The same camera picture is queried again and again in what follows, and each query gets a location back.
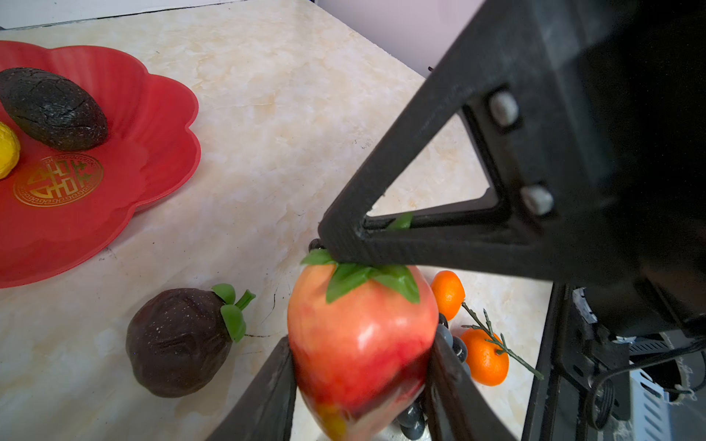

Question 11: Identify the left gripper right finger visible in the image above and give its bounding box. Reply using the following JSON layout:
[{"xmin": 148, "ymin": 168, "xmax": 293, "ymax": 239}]
[{"xmin": 426, "ymin": 334, "xmax": 516, "ymax": 441}]

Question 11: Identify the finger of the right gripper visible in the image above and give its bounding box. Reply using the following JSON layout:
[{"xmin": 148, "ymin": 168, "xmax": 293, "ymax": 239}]
[{"xmin": 318, "ymin": 1, "xmax": 705, "ymax": 287}]

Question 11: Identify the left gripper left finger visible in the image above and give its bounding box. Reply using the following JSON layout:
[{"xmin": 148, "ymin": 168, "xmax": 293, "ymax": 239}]
[{"xmin": 208, "ymin": 336, "xmax": 297, "ymax": 441}]

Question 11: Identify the red strawberry with green leaves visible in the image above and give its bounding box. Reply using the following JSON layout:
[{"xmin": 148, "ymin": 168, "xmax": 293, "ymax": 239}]
[{"xmin": 287, "ymin": 249, "xmax": 439, "ymax": 440}]

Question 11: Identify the red flower-shaped fruit bowl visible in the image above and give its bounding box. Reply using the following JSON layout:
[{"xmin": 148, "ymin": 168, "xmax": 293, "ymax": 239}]
[{"xmin": 1, "ymin": 40, "xmax": 202, "ymax": 288}]

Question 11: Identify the dark green avocado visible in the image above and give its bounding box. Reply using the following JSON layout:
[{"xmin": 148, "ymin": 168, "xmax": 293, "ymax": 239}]
[{"xmin": 1, "ymin": 67, "xmax": 108, "ymax": 152}]

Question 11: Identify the small yellow quince fruit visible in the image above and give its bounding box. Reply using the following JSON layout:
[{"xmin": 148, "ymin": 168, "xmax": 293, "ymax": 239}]
[{"xmin": 0, "ymin": 122, "xmax": 21, "ymax": 179}]

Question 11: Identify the black grape bunch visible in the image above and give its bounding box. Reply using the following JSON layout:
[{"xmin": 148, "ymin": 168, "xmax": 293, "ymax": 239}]
[{"xmin": 395, "ymin": 313, "xmax": 470, "ymax": 440}]

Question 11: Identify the lower orange tangerine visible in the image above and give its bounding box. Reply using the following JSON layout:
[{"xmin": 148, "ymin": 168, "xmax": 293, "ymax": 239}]
[{"xmin": 461, "ymin": 328, "xmax": 509, "ymax": 387}]

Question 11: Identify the orange tangerine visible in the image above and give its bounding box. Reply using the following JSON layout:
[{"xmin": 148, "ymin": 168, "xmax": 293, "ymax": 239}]
[
  {"xmin": 461, "ymin": 328, "xmax": 509, "ymax": 387},
  {"xmin": 431, "ymin": 270, "xmax": 466, "ymax": 321}
]

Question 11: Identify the upper orange tangerine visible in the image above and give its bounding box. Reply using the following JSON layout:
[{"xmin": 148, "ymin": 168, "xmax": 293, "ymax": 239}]
[{"xmin": 431, "ymin": 270, "xmax": 466, "ymax": 321}]

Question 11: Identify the white slotted cable duct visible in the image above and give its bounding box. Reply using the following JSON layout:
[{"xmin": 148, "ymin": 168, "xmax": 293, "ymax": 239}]
[{"xmin": 630, "ymin": 356, "xmax": 696, "ymax": 440}]

